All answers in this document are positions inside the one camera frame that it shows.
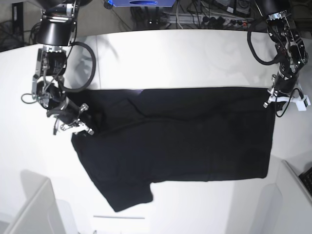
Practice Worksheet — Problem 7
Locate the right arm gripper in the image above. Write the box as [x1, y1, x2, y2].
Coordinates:
[47, 97, 94, 136]

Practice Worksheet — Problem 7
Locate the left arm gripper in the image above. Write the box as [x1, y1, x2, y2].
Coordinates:
[263, 72, 299, 108]

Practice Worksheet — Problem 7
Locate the black T-shirt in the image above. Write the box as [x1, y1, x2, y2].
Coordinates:
[70, 87, 275, 212]

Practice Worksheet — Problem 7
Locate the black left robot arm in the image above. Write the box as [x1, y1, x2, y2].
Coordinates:
[247, 0, 311, 111]

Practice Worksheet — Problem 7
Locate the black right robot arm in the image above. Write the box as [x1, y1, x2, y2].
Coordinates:
[29, 0, 97, 135]

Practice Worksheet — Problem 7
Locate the black keyboard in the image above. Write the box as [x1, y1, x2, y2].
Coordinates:
[299, 168, 312, 195]

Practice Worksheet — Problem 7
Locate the white left partition panel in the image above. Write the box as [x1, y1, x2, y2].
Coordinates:
[4, 177, 66, 234]

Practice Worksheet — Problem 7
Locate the blue box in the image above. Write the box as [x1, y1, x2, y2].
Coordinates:
[108, 0, 176, 7]

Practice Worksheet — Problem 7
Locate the white power strip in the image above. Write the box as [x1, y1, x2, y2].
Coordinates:
[163, 13, 254, 26]

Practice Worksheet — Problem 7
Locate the black left speaker box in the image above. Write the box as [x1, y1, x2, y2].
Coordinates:
[12, 2, 24, 34]

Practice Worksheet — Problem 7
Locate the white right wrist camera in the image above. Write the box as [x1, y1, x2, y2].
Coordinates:
[53, 118, 62, 136]

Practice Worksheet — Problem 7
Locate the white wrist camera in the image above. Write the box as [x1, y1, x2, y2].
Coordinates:
[267, 95, 311, 112]
[53, 118, 62, 136]

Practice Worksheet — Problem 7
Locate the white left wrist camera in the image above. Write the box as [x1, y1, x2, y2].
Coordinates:
[267, 95, 311, 112]

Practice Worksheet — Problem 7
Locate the coiled black cable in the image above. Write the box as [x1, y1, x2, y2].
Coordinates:
[28, 21, 43, 46]

